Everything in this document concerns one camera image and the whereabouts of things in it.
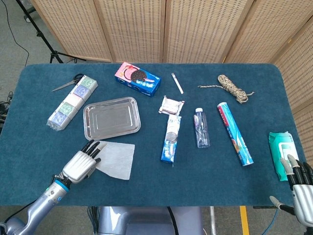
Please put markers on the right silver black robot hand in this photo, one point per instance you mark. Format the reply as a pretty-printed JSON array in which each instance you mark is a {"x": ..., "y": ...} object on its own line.
[{"x": 303, "y": 198}]

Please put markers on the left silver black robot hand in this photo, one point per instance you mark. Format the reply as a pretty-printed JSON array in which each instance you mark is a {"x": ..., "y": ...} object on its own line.
[{"x": 78, "y": 166}]

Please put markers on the white cloth sheet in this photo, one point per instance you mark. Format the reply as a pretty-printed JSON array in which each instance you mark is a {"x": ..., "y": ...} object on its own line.
[{"x": 117, "y": 159}]

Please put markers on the silver blue robot base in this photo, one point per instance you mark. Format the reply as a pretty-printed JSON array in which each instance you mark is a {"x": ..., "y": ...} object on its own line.
[{"x": 137, "y": 220}]

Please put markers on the rectangular stainless steel tray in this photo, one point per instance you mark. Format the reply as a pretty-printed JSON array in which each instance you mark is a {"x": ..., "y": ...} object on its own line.
[{"x": 111, "y": 120}]

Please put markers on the green wet wipes pack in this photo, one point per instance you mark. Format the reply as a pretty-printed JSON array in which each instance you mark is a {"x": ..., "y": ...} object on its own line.
[{"x": 276, "y": 151}]

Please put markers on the yellow floor tape strip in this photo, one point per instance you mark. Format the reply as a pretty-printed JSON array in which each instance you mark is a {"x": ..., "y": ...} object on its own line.
[{"x": 244, "y": 220}]

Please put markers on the teal table cloth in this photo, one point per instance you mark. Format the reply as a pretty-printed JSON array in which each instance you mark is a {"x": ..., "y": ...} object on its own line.
[{"x": 156, "y": 191}]

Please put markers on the metal table leg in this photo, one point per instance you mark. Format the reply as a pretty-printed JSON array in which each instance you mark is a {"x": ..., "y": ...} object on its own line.
[{"x": 213, "y": 220}]

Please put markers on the blue plastic wrap box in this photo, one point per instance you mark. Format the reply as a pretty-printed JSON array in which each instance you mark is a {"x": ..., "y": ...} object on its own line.
[{"x": 234, "y": 133}]

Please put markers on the long blue Oreo box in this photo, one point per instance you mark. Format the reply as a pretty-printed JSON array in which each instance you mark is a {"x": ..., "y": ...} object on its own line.
[{"x": 171, "y": 139}]

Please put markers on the wide blue pink Oreo box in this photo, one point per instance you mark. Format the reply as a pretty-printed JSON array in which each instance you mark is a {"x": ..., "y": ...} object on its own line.
[{"x": 138, "y": 80}]

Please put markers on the opened white snack wrapper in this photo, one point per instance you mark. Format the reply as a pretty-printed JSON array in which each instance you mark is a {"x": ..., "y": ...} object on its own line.
[{"x": 171, "y": 105}]

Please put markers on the clear plastic bottle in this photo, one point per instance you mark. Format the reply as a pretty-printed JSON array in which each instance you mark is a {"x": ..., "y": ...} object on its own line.
[{"x": 201, "y": 129}]

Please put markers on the white pen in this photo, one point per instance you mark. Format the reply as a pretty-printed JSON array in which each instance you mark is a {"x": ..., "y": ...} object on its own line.
[{"x": 177, "y": 83}]

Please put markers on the black tripod stand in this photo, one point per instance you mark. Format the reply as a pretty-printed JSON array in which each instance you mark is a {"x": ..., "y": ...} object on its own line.
[{"x": 42, "y": 36}]

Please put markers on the wicker folding screen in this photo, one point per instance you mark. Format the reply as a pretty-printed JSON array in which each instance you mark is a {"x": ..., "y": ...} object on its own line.
[{"x": 137, "y": 29}]

